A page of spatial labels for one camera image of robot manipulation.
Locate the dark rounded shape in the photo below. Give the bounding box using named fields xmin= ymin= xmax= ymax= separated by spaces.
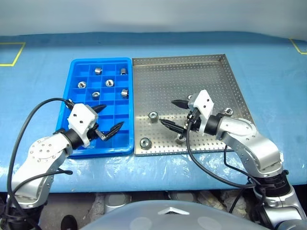
xmin=60 ymin=215 xmax=78 ymax=230

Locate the blue compartment tray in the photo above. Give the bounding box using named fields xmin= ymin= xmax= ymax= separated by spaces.
xmin=55 ymin=57 xmax=134 ymax=159

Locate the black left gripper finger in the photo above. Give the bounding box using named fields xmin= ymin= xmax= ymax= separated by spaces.
xmin=92 ymin=104 xmax=107 ymax=115
xmin=94 ymin=121 xmax=125 ymax=142

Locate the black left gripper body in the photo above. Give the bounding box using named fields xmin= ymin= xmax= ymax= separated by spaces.
xmin=86 ymin=122 xmax=100 ymax=142

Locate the yellow tape marking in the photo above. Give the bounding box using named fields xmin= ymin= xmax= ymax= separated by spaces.
xmin=0 ymin=42 xmax=26 ymax=67

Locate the blue table cover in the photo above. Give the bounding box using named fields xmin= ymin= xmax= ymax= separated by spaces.
xmin=0 ymin=32 xmax=307 ymax=194

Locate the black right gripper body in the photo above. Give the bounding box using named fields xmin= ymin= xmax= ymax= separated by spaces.
xmin=185 ymin=107 xmax=203 ymax=134

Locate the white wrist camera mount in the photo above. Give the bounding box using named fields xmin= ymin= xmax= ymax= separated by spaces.
xmin=188 ymin=89 xmax=215 ymax=137
xmin=67 ymin=103 xmax=99 ymax=148

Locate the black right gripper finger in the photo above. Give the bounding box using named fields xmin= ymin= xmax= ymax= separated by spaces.
xmin=171 ymin=99 xmax=190 ymax=110
xmin=159 ymin=118 xmax=188 ymax=135

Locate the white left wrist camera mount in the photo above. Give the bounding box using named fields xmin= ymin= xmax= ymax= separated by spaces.
xmin=67 ymin=103 xmax=99 ymax=148

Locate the perforated metal tray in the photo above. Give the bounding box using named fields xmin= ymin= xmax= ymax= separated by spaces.
xmin=131 ymin=54 xmax=250 ymax=157

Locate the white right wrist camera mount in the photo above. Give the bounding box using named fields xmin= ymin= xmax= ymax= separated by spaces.
xmin=188 ymin=89 xmax=215 ymax=137

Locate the grey robot torso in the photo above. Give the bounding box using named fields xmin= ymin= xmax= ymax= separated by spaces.
xmin=78 ymin=200 xmax=273 ymax=230

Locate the grey round cylinder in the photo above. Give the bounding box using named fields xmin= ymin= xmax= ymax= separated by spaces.
xmin=104 ymin=193 xmax=132 ymax=214
xmin=169 ymin=191 xmax=196 ymax=203

